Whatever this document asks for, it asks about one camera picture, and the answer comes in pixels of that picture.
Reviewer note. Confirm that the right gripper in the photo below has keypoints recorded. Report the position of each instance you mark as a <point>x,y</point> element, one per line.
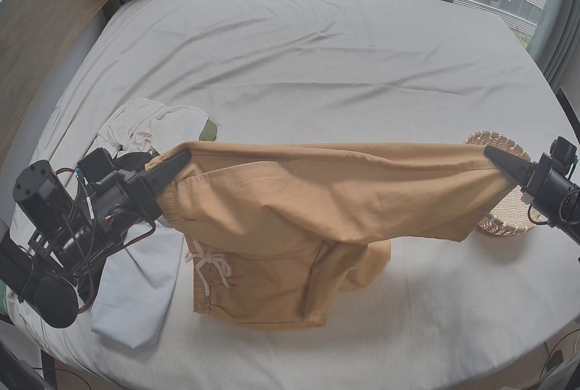
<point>546,186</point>

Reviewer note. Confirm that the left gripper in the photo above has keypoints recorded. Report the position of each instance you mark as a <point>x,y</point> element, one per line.
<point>131,207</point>

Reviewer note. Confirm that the tan shorts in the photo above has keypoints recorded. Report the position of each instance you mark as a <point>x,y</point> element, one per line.
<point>294,207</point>

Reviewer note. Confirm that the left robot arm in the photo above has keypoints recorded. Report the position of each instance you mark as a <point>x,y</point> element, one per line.
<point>43,198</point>

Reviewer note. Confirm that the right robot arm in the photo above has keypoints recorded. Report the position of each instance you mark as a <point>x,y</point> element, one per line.
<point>572,216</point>

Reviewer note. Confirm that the white garment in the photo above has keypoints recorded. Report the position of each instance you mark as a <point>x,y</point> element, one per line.
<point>154,123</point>

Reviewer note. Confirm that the round woven basket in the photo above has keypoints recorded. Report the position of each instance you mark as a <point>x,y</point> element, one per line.
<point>507,216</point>

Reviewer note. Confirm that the green garment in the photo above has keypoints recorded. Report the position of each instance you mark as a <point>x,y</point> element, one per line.
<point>209,131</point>

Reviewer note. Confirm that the pale blue garment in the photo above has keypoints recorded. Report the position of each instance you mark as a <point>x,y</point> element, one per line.
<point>136,302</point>

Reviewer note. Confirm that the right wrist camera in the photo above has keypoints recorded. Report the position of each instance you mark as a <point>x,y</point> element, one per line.
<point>564,155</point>

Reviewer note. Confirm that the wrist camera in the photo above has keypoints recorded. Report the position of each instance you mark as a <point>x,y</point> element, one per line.
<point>96,166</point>
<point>564,155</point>

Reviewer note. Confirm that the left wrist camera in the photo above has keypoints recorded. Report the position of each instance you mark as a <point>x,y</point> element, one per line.
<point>96,166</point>

